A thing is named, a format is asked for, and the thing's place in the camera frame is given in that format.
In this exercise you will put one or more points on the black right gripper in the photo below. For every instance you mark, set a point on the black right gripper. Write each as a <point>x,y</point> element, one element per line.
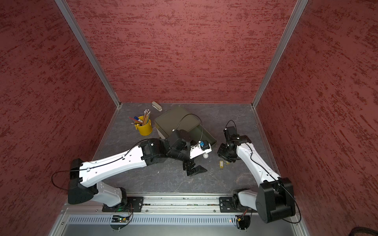
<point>221,154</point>

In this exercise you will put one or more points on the olive three-drawer desk organizer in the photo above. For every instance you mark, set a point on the olive three-drawer desk organizer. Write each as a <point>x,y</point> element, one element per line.
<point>173,118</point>

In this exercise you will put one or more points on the aluminium corner post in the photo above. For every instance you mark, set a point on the aluminium corner post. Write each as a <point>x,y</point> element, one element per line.
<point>289,29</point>
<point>78,33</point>

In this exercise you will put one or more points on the yellow pencil cup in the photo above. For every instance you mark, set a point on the yellow pencil cup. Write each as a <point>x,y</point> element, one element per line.
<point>145,130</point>

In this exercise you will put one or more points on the beige eraser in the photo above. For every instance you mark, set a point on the beige eraser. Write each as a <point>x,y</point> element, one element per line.
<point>157,106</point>

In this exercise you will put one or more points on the aluminium front rail frame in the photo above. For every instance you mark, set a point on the aluminium front rail frame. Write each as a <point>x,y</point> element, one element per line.
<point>162,214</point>

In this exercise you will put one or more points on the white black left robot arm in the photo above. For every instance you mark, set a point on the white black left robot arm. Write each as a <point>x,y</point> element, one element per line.
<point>86,178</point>

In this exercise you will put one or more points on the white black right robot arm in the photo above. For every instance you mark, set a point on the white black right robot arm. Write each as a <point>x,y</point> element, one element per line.
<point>275,197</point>

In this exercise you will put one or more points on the olive top drawer white knob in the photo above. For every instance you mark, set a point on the olive top drawer white knob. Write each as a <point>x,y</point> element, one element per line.
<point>199,134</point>

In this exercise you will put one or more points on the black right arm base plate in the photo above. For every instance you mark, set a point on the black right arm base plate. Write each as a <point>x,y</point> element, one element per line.
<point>232,205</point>

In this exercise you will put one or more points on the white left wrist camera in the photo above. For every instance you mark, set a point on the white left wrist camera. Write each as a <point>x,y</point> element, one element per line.
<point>202,148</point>

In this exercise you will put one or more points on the right aluminium corner post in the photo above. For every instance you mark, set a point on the right aluminium corner post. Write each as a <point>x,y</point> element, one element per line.
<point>289,29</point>

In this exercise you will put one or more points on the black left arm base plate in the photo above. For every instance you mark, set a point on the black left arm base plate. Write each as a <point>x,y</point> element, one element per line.
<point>132,204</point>

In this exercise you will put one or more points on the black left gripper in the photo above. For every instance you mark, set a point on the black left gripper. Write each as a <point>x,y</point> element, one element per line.
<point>186,165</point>

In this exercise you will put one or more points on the left aluminium corner post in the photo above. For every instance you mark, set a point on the left aluminium corner post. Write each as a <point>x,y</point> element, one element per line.
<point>78,33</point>

